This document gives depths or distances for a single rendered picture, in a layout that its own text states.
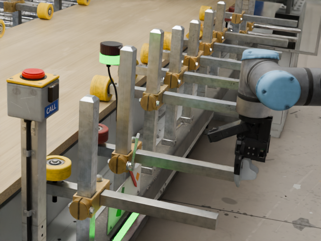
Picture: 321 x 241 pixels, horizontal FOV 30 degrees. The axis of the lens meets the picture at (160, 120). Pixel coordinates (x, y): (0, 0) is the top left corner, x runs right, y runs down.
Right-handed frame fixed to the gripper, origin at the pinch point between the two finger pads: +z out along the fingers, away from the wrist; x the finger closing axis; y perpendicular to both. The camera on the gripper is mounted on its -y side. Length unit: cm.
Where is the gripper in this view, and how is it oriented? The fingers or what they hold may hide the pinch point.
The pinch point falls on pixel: (236, 181)
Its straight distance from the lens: 164.5
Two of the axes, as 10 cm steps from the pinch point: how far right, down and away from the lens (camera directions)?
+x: 2.9, -3.2, 9.0
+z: -0.7, 9.3, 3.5
